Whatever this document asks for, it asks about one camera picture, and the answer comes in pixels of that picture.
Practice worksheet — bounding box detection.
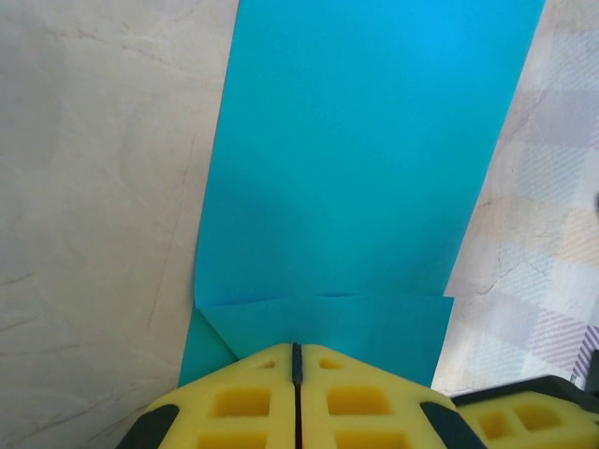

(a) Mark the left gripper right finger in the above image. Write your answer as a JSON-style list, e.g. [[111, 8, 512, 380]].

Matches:
[[298, 343, 486, 449]]

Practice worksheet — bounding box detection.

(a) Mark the blue paper sheet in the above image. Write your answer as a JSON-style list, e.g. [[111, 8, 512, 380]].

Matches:
[[177, 0, 548, 389]]

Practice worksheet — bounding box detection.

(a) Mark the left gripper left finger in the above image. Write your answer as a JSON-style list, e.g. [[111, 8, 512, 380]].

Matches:
[[116, 342, 301, 449]]

